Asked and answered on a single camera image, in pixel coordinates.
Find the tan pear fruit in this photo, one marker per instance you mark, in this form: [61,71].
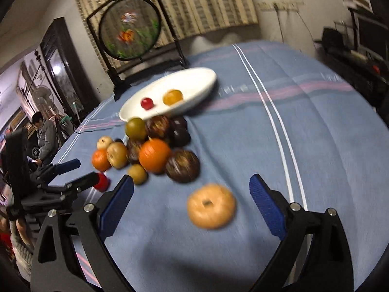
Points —
[117,155]

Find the large dark brown fruit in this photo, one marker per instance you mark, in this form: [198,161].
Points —
[183,166]

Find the dark brown small fruit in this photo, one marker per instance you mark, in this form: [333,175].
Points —
[133,150]

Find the blue striped tablecloth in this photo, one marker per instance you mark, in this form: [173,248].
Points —
[287,117]

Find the operator left hand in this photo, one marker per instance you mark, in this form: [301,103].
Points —
[20,233]

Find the white oval plate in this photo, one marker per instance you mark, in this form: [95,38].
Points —
[194,83]

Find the small red tomato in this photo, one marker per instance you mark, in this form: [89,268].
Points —
[147,103]

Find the beige checked curtain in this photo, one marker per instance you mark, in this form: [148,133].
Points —
[170,6]

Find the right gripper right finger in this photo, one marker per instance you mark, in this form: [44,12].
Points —
[328,265]

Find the tan round pear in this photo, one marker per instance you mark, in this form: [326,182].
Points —
[211,206]

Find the green yellow apple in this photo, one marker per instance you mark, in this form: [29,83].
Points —
[135,129]

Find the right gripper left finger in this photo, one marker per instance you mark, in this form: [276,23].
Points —
[56,266]

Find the black desk shelf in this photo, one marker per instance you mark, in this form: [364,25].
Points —
[367,77]

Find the large orange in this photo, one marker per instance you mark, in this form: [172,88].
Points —
[154,155]

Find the small orange tangerine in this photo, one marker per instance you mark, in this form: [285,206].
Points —
[100,161]

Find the dark wooden framed door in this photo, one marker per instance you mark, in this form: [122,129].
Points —
[67,73]

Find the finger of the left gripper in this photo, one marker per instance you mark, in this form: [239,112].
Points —
[53,170]
[74,187]

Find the seated person in grey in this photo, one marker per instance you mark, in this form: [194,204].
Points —
[48,141]

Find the computer monitor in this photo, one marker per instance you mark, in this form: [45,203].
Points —
[370,34]

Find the dark purple plum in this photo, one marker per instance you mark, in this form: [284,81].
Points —
[178,122]
[179,137]

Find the yellow orange tomato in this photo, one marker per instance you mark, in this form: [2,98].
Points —
[172,97]

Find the small pale apple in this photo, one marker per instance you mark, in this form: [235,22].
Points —
[103,142]

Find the small yellow green fruit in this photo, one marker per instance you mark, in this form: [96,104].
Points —
[138,174]

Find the brown speckled fruit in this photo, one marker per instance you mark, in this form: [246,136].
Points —
[158,127]

